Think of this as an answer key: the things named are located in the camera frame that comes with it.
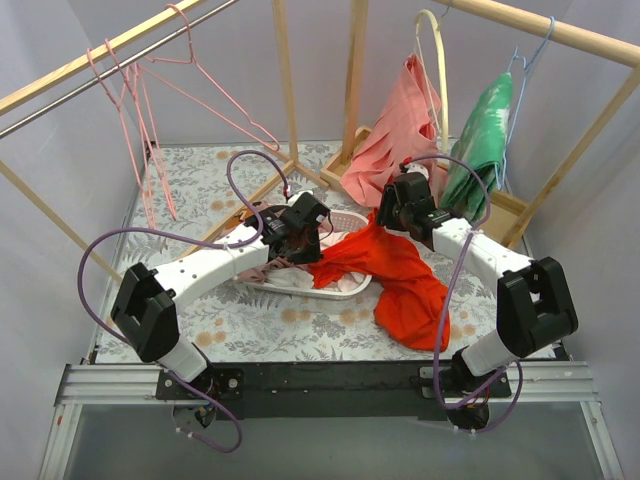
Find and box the orange t shirt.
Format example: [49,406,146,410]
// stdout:
[310,210,450,351]

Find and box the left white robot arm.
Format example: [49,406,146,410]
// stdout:
[111,192,330,400]

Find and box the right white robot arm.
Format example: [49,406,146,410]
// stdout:
[376,171,578,398]

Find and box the mauve printed t shirt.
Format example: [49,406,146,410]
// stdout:
[238,201,310,284]

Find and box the cream wooden hanger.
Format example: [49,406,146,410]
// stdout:
[413,8,450,156]

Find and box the white plastic laundry basket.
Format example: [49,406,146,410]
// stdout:
[252,209,374,301]

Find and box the green tie-dye garment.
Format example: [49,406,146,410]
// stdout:
[440,72,513,223]

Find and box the salmon pink garment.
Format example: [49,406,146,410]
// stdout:
[341,54,441,208]

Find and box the left wooden clothes rack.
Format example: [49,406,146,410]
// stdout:
[1,1,328,293]

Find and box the wooden clothes rack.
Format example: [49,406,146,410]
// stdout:
[321,1,639,247]
[1,1,328,293]

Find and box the right wooden clothes rack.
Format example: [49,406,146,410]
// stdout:
[321,1,639,247]

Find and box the metal rack rod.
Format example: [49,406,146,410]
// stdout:
[1,1,236,139]

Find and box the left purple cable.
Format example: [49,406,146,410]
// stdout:
[77,149,296,454]

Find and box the light blue wire hanger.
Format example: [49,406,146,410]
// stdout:
[494,16,556,191]

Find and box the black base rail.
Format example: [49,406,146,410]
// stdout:
[155,360,514,421]

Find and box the aluminium frame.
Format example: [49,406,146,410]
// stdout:
[40,361,624,479]

